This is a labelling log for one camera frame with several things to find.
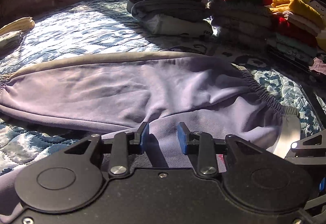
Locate folded dark grey garment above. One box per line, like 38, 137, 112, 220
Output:
127, 0, 210, 22

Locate folded white panda garment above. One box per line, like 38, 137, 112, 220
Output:
142, 14, 213, 38

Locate purple sweatpants with beige stripe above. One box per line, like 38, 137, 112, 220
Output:
0, 51, 302, 217

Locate red folded garment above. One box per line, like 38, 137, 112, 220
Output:
271, 15, 317, 45

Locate blue white quilted bedspread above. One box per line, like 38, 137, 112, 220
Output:
1, 0, 325, 177

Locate dark folded clothes stack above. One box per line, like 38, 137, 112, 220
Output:
207, 0, 272, 50

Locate folded cream yellow garment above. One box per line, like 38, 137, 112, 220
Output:
0, 17, 35, 36

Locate folded grey beige garment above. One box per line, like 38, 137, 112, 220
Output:
0, 30, 23, 57

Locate teal folded garment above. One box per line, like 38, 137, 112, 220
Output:
266, 33, 317, 66

